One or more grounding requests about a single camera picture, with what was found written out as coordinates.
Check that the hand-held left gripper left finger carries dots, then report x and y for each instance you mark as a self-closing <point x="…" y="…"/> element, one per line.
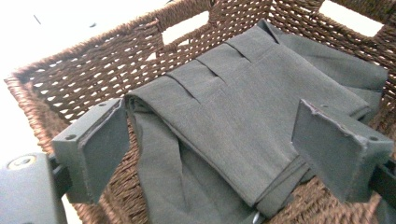
<point x="93" y="149"/>

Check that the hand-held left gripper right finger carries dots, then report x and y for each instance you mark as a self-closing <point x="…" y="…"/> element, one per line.
<point x="336" y="152"/>

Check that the brown wicker basket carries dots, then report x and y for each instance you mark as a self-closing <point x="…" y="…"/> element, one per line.
<point x="93" y="62"/>

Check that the dark grey pants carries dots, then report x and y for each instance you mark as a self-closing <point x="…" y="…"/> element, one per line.
<point x="236" y="124"/>

